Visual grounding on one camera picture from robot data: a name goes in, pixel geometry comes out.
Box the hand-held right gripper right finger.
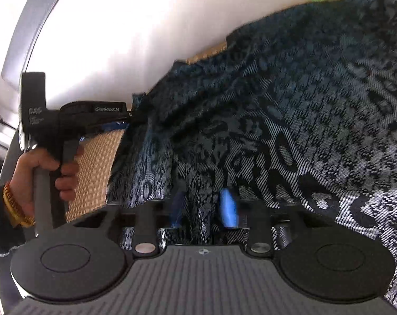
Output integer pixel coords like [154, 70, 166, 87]
[220, 188, 310, 256]

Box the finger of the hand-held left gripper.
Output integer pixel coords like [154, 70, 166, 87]
[103, 111, 147, 131]

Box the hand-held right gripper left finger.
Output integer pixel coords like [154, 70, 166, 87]
[72, 192, 186, 258]

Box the dark teal patterned sweater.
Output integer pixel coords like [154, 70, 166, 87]
[106, 0, 397, 312]

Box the person's left hand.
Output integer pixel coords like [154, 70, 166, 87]
[4, 144, 85, 219]

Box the tan woven seat mat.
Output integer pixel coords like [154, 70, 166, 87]
[64, 0, 363, 223]

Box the orange beaded bracelet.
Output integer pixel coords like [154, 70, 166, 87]
[2, 182, 36, 228]

